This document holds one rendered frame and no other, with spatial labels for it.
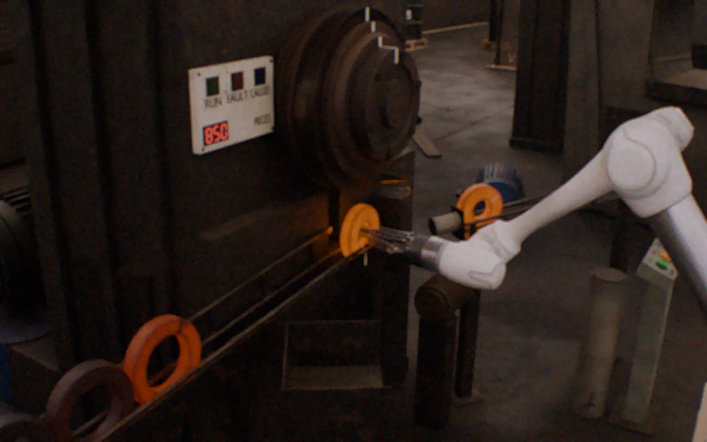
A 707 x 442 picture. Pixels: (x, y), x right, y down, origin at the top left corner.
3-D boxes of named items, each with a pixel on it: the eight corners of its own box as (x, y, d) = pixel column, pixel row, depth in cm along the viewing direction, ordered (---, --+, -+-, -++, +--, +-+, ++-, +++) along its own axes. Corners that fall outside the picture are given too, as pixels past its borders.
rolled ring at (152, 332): (124, 352, 130) (112, 347, 132) (147, 425, 139) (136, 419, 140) (191, 302, 143) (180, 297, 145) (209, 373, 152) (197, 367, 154)
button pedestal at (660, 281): (603, 427, 235) (633, 260, 214) (620, 393, 254) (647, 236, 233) (650, 441, 227) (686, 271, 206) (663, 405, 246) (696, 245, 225)
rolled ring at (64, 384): (123, 345, 130) (111, 340, 131) (42, 402, 116) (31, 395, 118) (144, 421, 138) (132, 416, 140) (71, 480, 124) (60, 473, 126)
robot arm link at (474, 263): (434, 283, 186) (455, 267, 196) (489, 302, 178) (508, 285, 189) (440, 245, 182) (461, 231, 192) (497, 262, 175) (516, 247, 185)
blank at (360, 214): (337, 217, 192) (348, 219, 190) (367, 196, 204) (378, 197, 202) (341, 267, 199) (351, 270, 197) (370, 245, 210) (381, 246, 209)
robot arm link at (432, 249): (451, 267, 193) (431, 261, 196) (455, 237, 190) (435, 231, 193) (436, 280, 186) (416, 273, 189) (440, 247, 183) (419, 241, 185)
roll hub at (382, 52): (348, 168, 175) (349, 52, 165) (403, 145, 197) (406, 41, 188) (368, 172, 172) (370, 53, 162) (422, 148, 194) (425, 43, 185)
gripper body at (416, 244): (417, 270, 189) (387, 260, 193) (432, 259, 195) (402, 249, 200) (421, 244, 186) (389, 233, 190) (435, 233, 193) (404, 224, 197)
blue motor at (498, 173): (466, 238, 400) (470, 178, 388) (472, 205, 452) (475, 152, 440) (522, 242, 394) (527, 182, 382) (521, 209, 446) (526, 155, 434)
